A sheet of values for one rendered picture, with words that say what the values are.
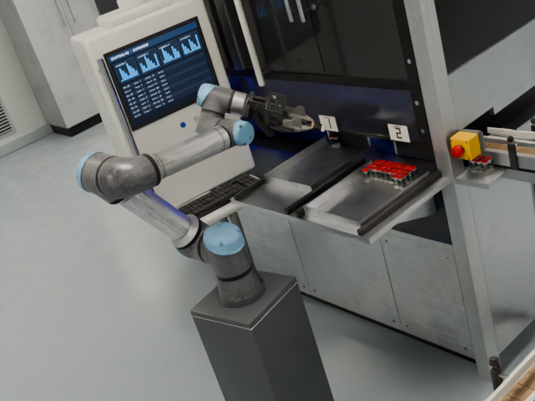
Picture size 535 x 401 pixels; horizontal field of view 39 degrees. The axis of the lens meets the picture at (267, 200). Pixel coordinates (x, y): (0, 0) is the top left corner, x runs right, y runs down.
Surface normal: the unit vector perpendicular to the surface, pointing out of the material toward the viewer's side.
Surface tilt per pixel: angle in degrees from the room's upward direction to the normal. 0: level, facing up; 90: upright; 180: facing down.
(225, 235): 7
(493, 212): 90
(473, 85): 90
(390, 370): 0
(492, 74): 90
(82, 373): 0
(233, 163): 90
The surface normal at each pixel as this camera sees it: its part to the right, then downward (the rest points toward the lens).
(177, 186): 0.51, 0.25
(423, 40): -0.73, 0.47
